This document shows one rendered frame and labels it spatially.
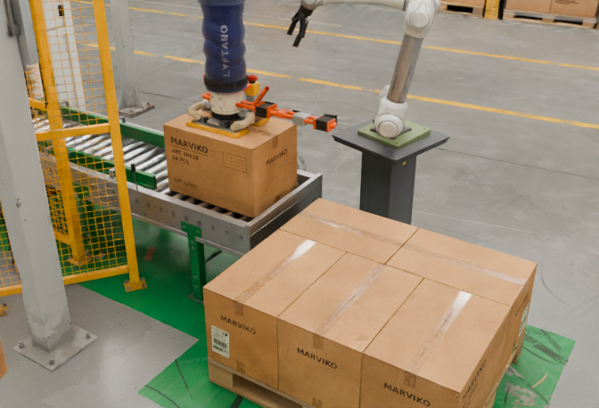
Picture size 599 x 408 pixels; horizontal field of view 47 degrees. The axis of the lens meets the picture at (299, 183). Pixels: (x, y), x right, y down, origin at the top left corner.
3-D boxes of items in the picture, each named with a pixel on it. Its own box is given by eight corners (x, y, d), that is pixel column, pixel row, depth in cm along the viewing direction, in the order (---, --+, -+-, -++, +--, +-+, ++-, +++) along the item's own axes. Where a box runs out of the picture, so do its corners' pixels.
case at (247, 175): (168, 190, 386) (162, 124, 368) (214, 164, 416) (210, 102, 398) (255, 219, 357) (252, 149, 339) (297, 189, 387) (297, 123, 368)
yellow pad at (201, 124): (185, 125, 366) (184, 117, 364) (198, 119, 373) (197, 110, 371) (237, 139, 350) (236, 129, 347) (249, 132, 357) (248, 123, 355)
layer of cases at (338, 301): (208, 356, 323) (202, 287, 305) (317, 258, 397) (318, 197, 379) (448, 470, 265) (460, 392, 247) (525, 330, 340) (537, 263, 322)
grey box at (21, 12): (0, 58, 297) (-14, -13, 283) (11, 54, 301) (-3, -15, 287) (30, 65, 287) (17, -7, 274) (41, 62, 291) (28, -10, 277)
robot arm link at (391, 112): (400, 129, 391) (398, 147, 373) (373, 122, 392) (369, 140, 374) (439, -2, 350) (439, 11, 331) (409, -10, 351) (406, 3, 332)
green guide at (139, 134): (34, 110, 496) (32, 98, 492) (45, 105, 504) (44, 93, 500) (207, 160, 419) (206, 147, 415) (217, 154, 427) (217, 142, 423)
